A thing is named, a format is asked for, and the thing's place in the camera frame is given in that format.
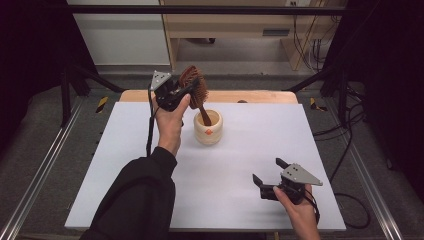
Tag bundle of hanging cables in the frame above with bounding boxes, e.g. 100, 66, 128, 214
292, 14, 335, 73

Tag left hand-held gripper cable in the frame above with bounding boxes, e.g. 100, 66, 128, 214
145, 83, 158, 158

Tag wooden hairbrush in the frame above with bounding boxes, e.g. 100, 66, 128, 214
178, 65, 213, 127

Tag right hand-held gripper cable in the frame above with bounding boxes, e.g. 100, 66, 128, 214
301, 186, 321, 225

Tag black horizontal frame bar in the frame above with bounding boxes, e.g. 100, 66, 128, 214
66, 4, 348, 16

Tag white cabinet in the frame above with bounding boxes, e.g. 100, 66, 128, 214
66, 0, 171, 66

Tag yellow black tape marker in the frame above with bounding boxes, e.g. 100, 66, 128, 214
309, 97, 330, 113
95, 96, 110, 114

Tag black floor cable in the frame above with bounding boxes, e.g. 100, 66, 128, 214
312, 83, 372, 231

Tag hand-held gripper cable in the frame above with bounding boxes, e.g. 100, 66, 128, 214
145, 83, 158, 158
301, 186, 321, 225

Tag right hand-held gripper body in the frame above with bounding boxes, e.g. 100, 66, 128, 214
259, 162, 324, 205

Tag black curtain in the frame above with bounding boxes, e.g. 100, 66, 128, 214
322, 0, 424, 196
0, 0, 98, 153

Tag person's right hand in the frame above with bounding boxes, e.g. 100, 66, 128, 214
272, 185, 322, 240

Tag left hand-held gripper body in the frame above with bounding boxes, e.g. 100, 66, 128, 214
149, 70, 188, 113

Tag person's left hand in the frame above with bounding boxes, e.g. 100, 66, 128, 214
152, 93, 192, 157

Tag aluminium rail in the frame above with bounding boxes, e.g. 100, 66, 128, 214
0, 95, 85, 240
345, 142, 405, 240

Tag light wooden desk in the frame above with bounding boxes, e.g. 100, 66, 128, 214
159, 0, 348, 72

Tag cream ringed cup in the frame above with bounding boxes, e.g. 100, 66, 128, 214
193, 109, 224, 146

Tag dark label on desk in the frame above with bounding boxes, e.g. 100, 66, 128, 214
262, 28, 291, 37

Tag black metal frame strut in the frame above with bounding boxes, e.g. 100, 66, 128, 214
60, 62, 126, 128
282, 64, 350, 128

